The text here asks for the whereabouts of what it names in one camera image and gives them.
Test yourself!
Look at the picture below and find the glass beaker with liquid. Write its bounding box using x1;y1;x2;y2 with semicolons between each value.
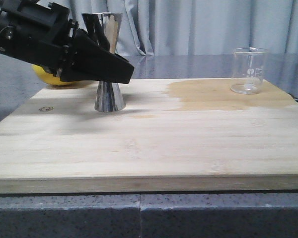
230;47;268;95

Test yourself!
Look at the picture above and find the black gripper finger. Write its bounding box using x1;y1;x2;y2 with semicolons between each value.
60;29;134;84

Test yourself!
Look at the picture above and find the wooden cutting board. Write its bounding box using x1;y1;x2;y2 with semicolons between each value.
0;79;298;193

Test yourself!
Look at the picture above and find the steel double jigger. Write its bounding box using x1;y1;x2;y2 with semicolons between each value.
82;12;126;112

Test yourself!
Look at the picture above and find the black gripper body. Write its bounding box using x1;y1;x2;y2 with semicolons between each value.
0;0;78;76

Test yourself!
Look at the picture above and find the grey curtain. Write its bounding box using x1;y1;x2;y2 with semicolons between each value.
37;0;298;57

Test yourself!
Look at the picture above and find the yellow lemon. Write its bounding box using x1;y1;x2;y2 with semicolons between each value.
31;64;76;86

